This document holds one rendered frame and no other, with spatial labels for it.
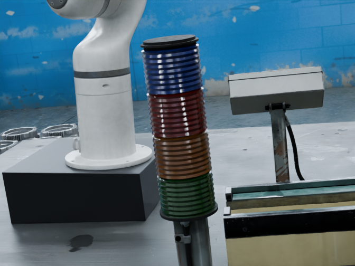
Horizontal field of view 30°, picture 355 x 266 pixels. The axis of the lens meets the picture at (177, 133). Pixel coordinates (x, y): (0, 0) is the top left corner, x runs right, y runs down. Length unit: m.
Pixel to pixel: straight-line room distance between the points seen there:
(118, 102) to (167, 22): 5.38
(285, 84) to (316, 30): 5.35
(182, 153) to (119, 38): 0.73
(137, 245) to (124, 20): 0.47
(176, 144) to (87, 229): 0.71
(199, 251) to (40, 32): 6.53
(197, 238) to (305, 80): 0.56
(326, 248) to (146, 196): 0.48
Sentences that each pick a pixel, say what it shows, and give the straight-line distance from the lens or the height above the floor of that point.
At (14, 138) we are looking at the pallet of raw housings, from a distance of 3.53.
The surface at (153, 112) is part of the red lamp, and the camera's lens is 0.68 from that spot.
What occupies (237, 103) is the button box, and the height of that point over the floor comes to 1.03.
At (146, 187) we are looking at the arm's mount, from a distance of 1.36.
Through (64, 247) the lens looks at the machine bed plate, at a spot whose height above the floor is 0.80.
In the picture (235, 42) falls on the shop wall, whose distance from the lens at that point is 6.63.
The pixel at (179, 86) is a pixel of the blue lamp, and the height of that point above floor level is 1.17.
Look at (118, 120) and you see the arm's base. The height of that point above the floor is 1.00.
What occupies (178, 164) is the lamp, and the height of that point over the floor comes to 1.09.
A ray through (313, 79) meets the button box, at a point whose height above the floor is 1.07.
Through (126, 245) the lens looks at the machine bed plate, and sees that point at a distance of 1.25.
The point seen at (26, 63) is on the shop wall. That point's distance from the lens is 7.32.
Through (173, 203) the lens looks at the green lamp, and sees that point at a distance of 0.70.
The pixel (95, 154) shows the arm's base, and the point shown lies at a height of 0.93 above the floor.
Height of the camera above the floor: 1.29
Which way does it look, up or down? 14 degrees down
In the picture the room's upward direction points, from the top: 7 degrees counter-clockwise
